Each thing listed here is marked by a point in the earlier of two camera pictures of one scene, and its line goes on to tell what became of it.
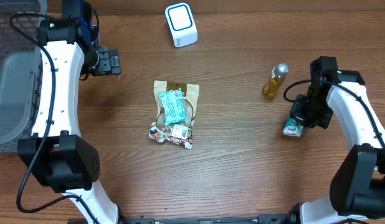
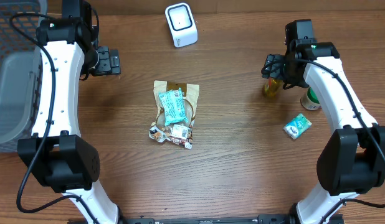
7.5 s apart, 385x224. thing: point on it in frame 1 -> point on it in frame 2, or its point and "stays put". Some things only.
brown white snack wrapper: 179,134 stays put
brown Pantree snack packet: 190,93 stays put
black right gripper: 304,114 -> 271,66
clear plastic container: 277,77 stays put
